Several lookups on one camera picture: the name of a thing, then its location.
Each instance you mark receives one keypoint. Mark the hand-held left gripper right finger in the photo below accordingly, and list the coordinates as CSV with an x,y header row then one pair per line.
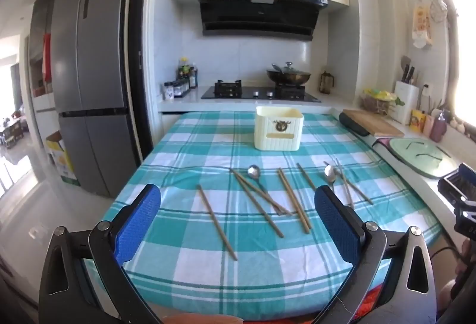
x,y
336,223

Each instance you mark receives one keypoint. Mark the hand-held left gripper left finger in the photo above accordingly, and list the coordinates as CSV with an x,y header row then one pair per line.
x,y
139,221

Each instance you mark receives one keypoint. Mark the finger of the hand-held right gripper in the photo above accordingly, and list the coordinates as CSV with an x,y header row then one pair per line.
x,y
455,188

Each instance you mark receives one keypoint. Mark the cream ribbed utensil holder box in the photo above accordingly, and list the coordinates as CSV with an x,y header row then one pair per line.
x,y
279,130

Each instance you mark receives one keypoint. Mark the person's right hand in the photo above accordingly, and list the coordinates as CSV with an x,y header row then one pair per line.
x,y
467,255

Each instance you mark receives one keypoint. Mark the green sink cover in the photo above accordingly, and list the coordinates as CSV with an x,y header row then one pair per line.
x,y
420,158

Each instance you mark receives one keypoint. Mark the purple soap bottle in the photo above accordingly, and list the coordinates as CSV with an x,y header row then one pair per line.
x,y
438,128

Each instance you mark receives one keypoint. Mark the yellow packet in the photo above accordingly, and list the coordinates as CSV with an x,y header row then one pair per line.
x,y
417,121

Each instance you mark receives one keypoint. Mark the pink mat with black edge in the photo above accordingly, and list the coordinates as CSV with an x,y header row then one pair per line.
x,y
380,146

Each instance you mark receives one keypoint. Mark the white knife block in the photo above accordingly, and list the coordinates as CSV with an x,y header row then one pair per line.
x,y
406,102

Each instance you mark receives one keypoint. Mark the yellow cardboard box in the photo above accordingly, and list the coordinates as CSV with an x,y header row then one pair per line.
x,y
61,160

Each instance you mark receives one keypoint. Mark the black rolled cushion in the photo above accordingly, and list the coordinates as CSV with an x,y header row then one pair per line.
x,y
353,123

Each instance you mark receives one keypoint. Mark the wooden cutting board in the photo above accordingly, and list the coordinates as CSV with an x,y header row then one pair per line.
x,y
375,123

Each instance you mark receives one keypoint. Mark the teal checkered tablecloth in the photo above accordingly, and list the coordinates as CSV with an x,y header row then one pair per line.
x,y
223,290

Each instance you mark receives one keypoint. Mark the white spice jar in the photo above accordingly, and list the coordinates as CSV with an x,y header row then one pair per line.
x,y
169,91

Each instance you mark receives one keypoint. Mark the dark wok pan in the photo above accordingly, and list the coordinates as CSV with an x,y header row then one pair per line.
x,y
288,79

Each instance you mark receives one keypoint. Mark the black gas stove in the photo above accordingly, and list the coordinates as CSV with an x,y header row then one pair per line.
x,y
256,93

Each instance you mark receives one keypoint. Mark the dark sauce bottle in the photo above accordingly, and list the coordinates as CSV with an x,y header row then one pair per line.
x,y
193,78

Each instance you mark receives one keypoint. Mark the yellow cap oil bottle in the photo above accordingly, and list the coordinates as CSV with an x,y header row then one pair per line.
x,y
183,69

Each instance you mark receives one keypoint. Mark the grey refrigerator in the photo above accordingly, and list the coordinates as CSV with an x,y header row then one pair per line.
x,y
93,67

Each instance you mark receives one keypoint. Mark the glass pan lid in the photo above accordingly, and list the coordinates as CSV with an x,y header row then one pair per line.
x,y
288,69

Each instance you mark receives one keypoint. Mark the patterned hanging towel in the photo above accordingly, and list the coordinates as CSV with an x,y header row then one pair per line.
x,y
423,24

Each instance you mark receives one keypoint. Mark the red hanging cloth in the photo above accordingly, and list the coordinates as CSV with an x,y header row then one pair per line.
x,y
46,58

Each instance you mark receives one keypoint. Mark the black range hood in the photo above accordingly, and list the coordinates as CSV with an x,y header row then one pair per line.
x,y
256,17

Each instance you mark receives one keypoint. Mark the white wall socket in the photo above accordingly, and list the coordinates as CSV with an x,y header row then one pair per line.
x,y
426,88

